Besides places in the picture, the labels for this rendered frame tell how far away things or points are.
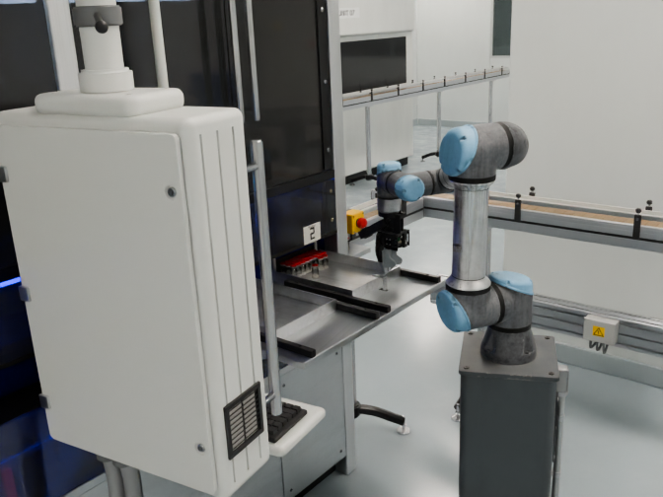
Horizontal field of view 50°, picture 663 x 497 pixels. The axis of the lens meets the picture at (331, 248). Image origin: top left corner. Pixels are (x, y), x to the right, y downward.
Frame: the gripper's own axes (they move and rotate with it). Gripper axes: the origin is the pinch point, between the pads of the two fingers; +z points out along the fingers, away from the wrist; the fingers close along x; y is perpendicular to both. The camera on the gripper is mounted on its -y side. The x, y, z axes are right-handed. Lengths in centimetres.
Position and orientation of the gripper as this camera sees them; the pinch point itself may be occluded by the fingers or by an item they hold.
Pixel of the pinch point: (385, 269)
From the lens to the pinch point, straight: 231.1
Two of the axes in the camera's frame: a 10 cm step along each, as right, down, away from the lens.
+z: 0.4, 9.5, 3.1
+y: 7.8, 1.6, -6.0
